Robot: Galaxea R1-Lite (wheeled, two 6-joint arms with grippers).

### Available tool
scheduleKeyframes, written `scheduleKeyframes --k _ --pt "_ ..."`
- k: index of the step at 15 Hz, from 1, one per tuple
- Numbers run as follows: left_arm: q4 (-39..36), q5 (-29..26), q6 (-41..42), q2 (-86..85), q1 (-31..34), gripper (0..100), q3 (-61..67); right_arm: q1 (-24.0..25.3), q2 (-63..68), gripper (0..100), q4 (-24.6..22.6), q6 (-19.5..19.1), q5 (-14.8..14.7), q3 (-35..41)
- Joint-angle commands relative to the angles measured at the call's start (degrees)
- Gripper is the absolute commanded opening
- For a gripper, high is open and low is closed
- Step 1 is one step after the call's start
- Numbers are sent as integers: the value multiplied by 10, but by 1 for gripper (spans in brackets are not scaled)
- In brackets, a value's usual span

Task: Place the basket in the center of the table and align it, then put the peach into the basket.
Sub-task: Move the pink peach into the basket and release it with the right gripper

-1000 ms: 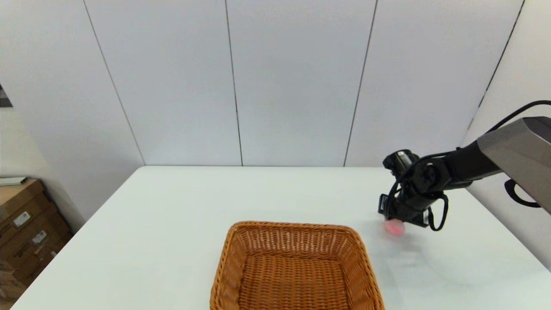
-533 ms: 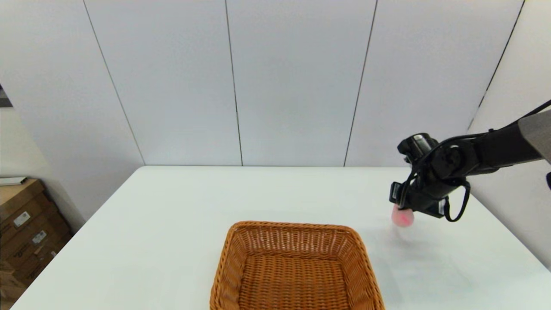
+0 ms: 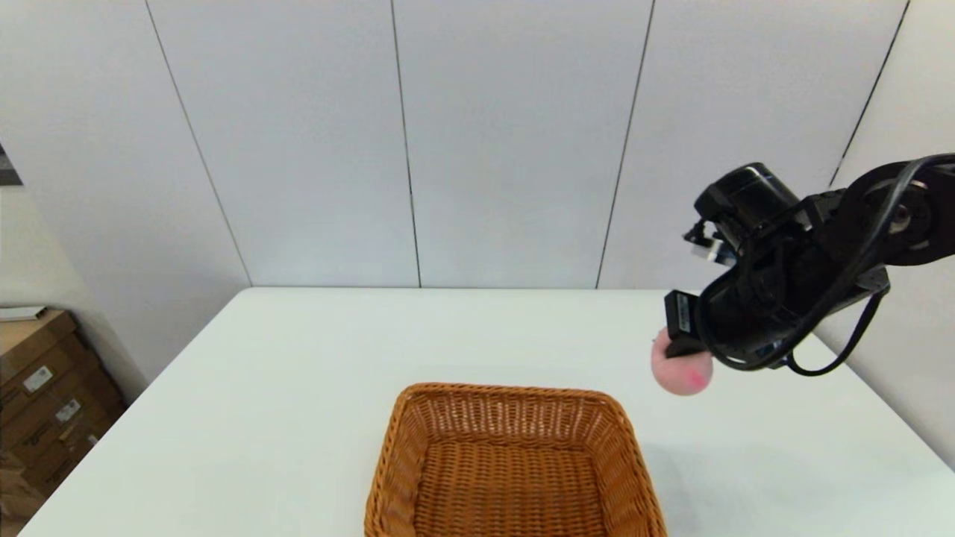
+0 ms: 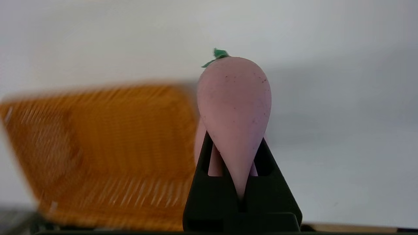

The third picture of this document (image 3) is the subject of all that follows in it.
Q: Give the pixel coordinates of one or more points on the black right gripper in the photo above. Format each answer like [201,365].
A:
[776,298]

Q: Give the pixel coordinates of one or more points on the pink peach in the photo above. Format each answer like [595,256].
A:
[683,377]

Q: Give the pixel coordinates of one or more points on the brown woven wicker basket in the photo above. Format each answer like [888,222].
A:
[515,485]

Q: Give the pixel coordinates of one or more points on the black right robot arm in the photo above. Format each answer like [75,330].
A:
[918,224]

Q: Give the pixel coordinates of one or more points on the brown cardboard box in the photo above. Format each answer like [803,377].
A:
[82,410]
[52,466]
[30,339]

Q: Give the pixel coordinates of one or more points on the white flat paper stack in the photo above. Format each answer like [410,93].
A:
[21,314]

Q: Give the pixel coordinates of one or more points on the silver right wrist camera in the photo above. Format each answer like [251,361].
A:
[712,245]

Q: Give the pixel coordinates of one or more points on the dark striped wall fixture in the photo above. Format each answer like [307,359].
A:
[7,171]

